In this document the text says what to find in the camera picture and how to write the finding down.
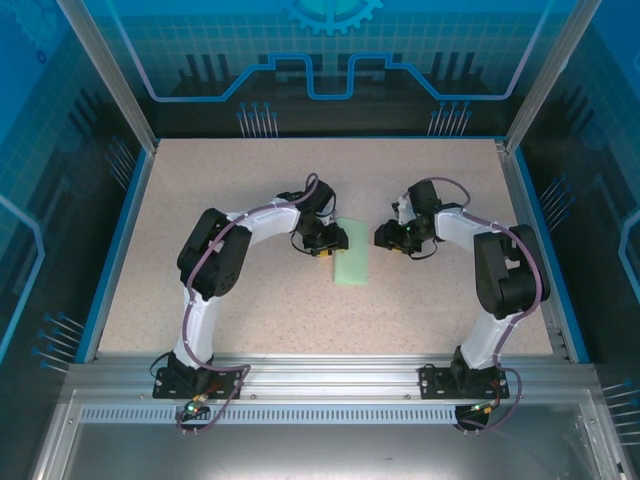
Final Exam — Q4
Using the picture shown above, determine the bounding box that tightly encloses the aluminium base tray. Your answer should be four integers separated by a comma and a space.
27, 387, 631, 480

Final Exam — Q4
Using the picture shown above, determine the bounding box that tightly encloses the aluminium side frame rail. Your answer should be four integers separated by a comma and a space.
494, 139, 574, 361

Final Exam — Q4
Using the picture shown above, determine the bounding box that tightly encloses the aluminium front frame beam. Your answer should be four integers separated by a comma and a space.
67, 352, 599, 401

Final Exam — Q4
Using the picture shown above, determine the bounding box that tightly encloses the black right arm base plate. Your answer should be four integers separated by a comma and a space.
418, 364, 509, 400

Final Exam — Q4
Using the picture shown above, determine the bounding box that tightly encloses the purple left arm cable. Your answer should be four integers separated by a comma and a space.
174, 172, 321, 436

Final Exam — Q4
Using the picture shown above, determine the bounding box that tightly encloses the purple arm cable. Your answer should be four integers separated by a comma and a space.
174, 172, 321, 436
417, 175, 547, 435

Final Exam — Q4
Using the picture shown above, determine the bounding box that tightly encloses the slotted aluminium cable duct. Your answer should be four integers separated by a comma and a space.
78, 405, 469, 425

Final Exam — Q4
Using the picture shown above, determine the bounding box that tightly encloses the aluminium frame post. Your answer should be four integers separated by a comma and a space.
54, 0, 159, 151
504, 0, 604, 151

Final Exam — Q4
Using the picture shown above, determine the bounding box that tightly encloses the cable connector with green light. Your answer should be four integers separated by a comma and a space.
180, 394, 210, 417
464, 399, 503, 417

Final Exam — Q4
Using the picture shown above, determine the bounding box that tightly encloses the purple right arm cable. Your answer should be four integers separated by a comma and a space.
417, 175, 547, 435

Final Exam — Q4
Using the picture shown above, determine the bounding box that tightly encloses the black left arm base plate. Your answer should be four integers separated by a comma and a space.
153, 367, 242, 401

